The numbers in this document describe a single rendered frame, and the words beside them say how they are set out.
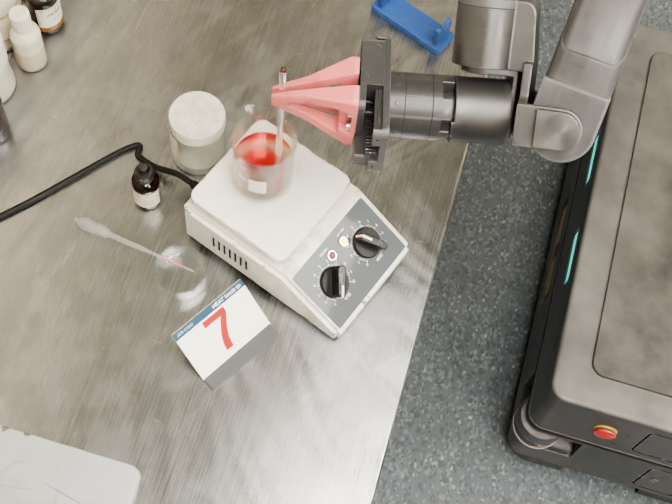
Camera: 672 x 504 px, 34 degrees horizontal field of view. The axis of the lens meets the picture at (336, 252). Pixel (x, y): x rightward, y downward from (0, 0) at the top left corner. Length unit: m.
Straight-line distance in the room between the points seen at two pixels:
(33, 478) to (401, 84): 0.50
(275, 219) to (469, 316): 0.94
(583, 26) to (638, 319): 0.79
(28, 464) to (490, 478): 0.99
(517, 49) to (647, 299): 0.79
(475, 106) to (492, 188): 1.17
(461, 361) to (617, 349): 0.41
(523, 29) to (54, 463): 0.59
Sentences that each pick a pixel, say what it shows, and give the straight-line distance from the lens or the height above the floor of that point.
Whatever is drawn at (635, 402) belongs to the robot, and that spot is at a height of 0.36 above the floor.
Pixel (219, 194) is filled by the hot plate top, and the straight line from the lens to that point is 1.11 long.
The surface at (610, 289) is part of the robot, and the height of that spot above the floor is 0.36.
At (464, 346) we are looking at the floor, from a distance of 1.98.
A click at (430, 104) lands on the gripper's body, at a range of 0.95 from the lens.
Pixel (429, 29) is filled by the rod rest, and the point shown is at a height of 0.76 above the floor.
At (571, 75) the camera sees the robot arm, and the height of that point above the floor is 1.08.
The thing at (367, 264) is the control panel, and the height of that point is 0.79.
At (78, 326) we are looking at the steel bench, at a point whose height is 0.75.
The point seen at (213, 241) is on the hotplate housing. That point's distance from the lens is 1.14.
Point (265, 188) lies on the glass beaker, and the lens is 1.08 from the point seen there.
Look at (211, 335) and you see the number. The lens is 1.12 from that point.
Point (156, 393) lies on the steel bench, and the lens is 1.13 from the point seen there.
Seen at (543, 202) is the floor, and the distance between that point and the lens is 2.13.
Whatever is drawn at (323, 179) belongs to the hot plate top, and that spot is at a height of 0.84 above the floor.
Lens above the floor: 1.82
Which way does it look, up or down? 65 degrees down
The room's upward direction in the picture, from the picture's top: 10 degrees clockwise
